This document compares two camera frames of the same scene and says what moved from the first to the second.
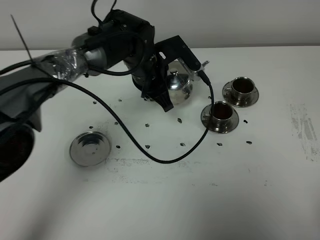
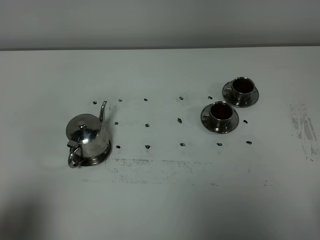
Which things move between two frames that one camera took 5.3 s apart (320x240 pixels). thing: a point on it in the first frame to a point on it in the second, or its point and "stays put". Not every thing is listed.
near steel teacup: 221,116 stays put
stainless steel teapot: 179,87 to 89,142
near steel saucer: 206,116 stays put
